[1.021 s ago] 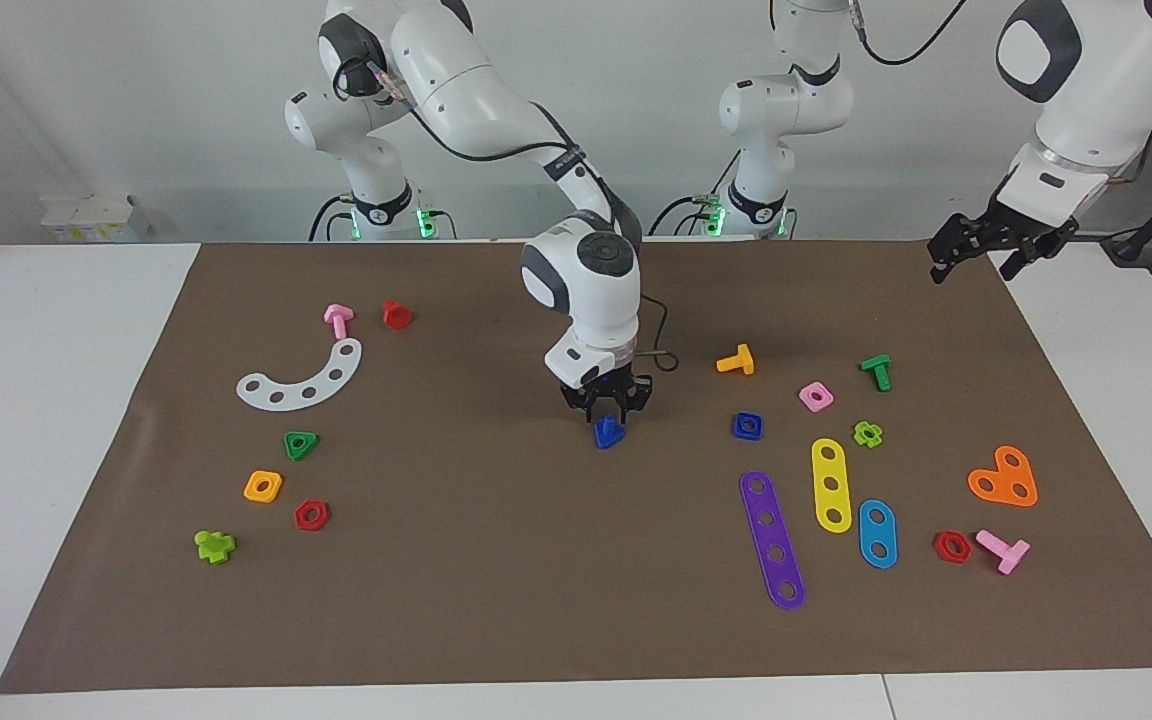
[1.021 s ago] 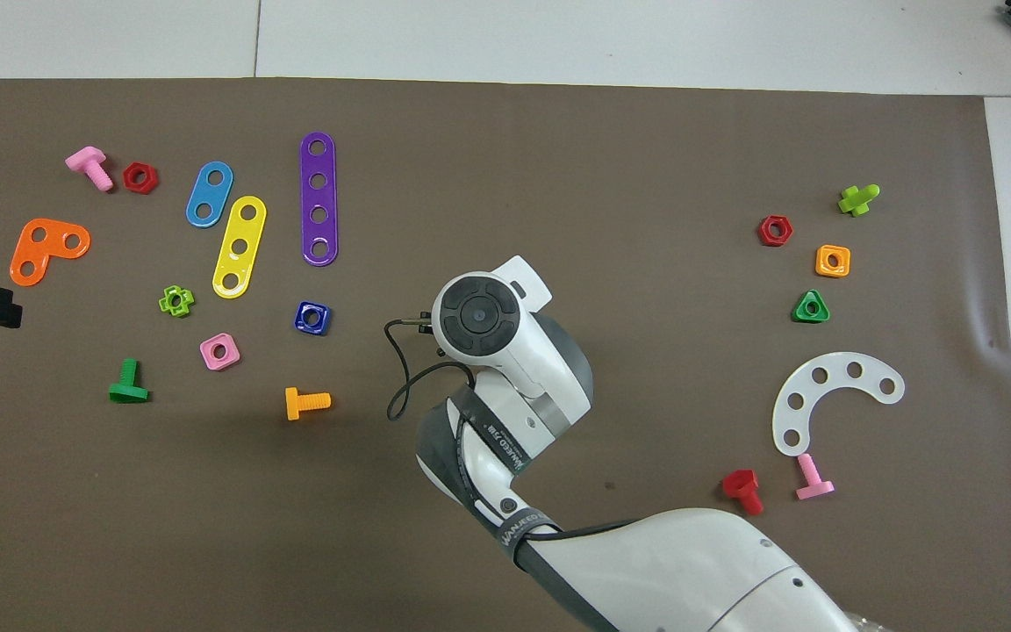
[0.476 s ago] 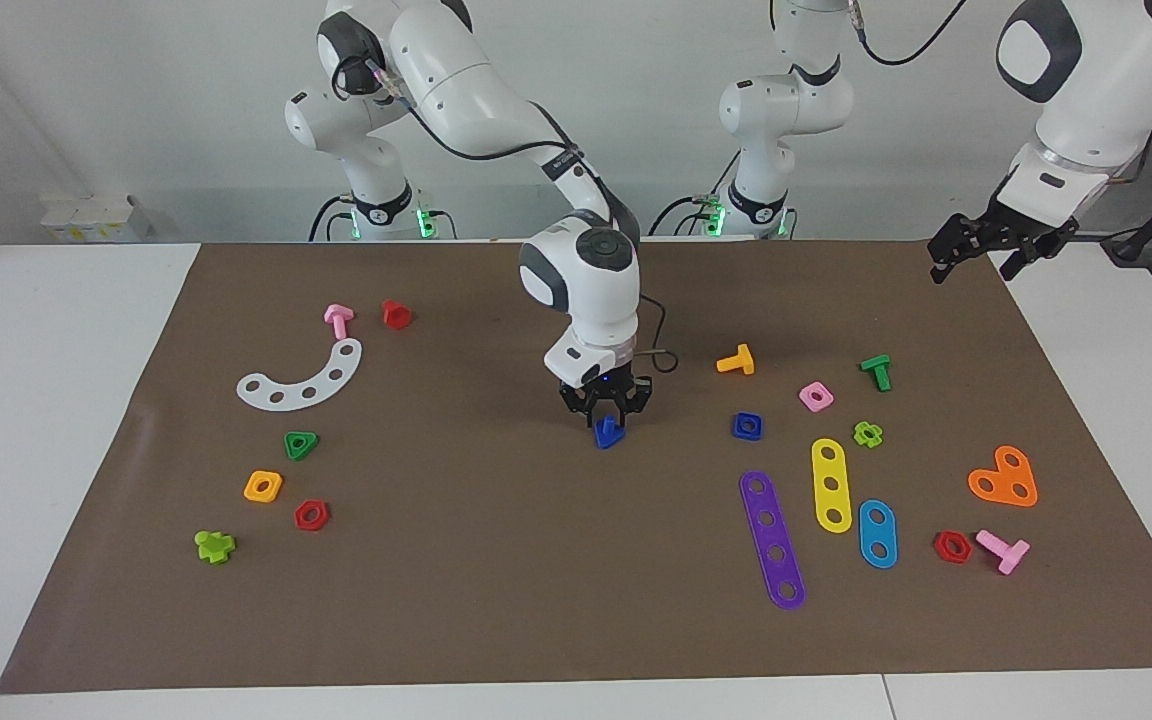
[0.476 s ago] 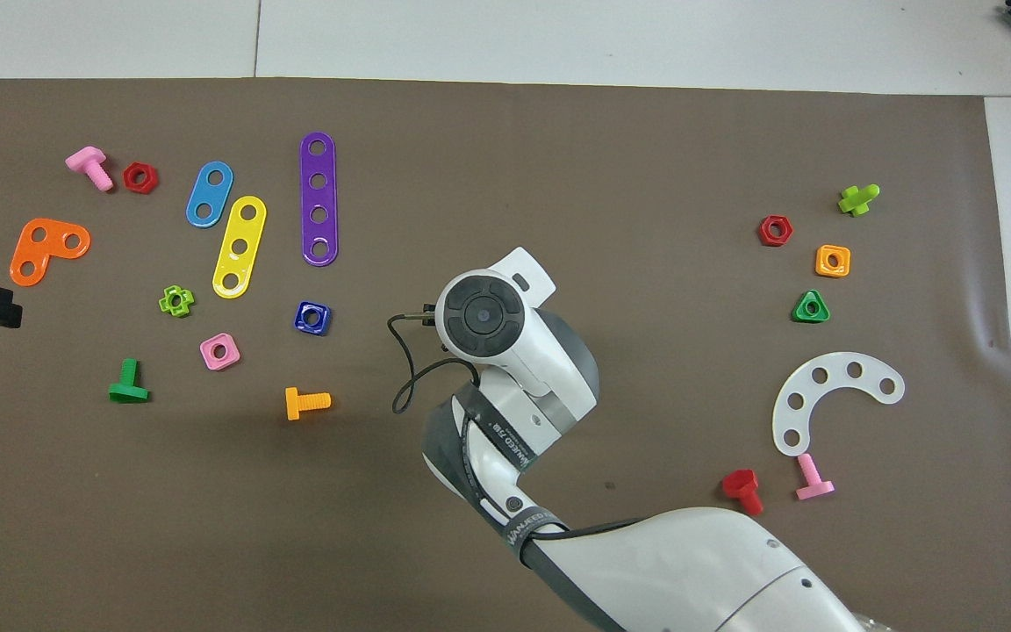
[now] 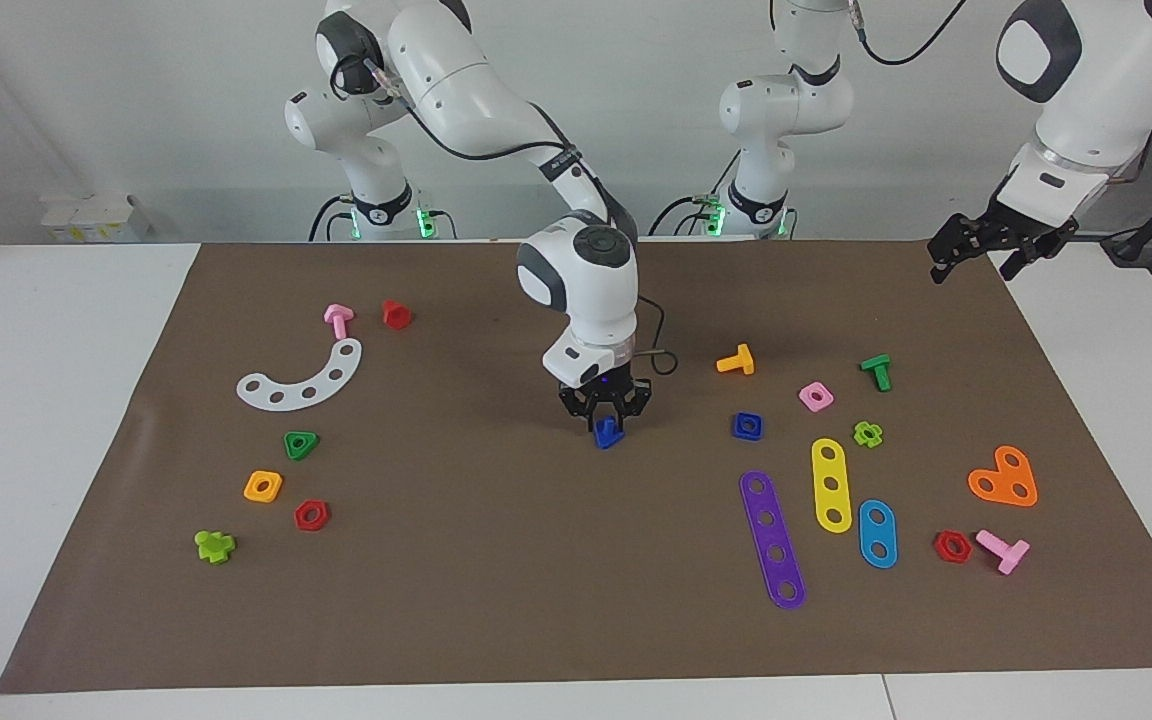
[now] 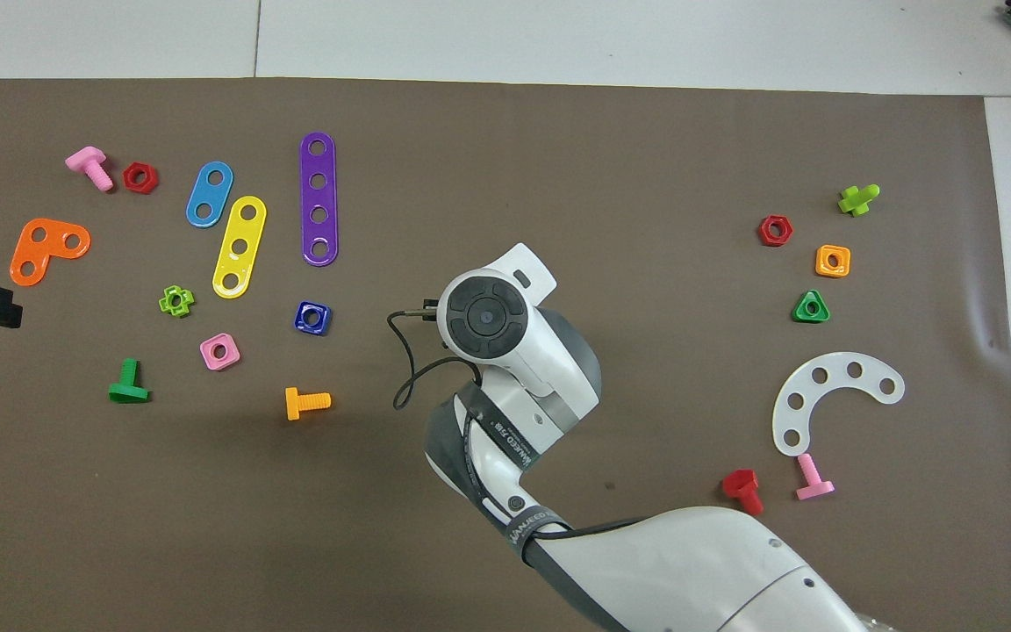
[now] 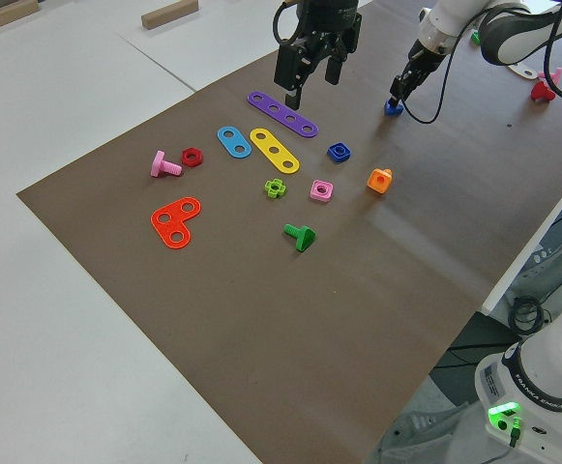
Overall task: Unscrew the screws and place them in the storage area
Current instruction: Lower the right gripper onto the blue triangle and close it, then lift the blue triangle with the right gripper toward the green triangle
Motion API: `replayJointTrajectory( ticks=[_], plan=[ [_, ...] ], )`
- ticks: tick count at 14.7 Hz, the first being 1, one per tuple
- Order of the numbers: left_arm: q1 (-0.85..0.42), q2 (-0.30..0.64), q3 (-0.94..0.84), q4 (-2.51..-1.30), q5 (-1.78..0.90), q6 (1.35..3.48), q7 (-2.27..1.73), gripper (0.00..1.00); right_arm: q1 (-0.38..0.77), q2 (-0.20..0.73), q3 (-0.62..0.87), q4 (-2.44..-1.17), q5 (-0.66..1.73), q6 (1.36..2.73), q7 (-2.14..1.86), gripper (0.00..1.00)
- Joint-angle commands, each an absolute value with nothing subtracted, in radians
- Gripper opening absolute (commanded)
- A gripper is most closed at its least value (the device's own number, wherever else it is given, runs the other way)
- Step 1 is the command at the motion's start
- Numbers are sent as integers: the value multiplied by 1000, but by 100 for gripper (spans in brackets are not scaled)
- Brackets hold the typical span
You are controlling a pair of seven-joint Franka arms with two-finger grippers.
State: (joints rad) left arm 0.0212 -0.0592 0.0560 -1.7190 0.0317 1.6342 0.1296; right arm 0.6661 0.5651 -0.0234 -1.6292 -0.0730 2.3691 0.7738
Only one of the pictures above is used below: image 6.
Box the blue two-hole plastic strip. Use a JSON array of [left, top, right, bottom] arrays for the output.
[[185, 162, 234, 229]]

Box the lime cross-head plastic bolt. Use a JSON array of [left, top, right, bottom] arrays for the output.
[[837, 183, 881, 218]]

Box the pink plastic toy bolt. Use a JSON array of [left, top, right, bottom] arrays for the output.
[[794, 453, 836, 502], [65, 146, 115, 192]]

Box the red plastic toy bolt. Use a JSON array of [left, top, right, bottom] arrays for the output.
[[721, 469, 765, 517]]

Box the purple four-hole plastic strip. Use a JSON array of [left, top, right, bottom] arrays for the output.
[[299, 132, 340, 267]]

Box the yellow three-hole plastic strip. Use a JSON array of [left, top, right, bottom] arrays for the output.
[[212, 195, 268, 300]]

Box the green plastic toy bolt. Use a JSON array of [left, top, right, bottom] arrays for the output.
[[108, 358, 151, 405]]

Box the orange angled three-hole plate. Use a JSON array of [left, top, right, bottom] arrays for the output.
[[10, 218, 92, 288]]

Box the orange plastic toy bolt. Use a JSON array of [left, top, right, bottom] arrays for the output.
[[285, 387, 332, 421]]

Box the white curved five-hole strip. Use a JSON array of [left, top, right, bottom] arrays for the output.
[[771, 352, 907, 457]]

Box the orange square plastic nut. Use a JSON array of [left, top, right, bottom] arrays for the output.
[[814, 244, 852, 278]]

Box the blue square plastic nut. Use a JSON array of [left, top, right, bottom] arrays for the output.
[[294, 301, 333, 336]]

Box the pink square plastic nut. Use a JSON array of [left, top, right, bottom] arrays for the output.
[[199, 333, 241, 371]]

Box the brown table mat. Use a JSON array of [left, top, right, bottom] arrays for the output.
[[0, 77, 1011, 632]]

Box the green triangle plastic nut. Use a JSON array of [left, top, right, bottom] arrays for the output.
[[792, 290, 831, 324]]

